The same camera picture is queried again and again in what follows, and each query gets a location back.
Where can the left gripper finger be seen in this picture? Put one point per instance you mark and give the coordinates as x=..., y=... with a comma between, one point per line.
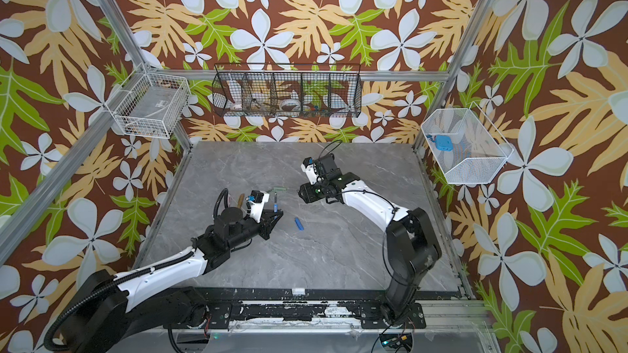
x=272, y=214
x=268, y=226

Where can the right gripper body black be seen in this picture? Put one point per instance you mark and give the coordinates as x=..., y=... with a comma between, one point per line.
x=310, y=191

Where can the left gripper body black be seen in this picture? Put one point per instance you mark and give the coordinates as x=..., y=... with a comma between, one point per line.
x=248, y=232

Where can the blue pen cap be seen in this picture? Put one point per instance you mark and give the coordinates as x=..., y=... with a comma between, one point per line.
x=299, y=224

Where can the blue pen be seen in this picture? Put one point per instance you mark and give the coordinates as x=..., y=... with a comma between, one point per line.
x=275, y=203

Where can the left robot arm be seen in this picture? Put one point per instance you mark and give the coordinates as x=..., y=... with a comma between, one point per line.
x=109, y=308

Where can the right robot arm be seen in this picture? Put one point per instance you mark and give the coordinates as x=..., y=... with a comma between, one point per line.
x=410, y=248

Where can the blue object in basket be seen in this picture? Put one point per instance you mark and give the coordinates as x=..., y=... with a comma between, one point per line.
x=443, y=143

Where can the white mesh basket right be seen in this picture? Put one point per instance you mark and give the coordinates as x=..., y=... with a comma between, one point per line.
x=480, y=148

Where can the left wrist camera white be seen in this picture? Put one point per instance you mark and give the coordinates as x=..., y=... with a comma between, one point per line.
x=255, y=204

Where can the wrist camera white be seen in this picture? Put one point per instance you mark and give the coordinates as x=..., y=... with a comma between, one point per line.
x=255, y=204
x=309, y=168

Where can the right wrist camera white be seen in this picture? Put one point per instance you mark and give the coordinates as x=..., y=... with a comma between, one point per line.
x=309, y=168

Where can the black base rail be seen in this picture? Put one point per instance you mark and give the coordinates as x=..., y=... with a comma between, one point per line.
x=229, y=308

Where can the black wire basket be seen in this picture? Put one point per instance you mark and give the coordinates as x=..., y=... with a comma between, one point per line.
x=286, y=89

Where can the white wire basket left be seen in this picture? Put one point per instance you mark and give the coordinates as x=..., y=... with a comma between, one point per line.
x=149, y=103

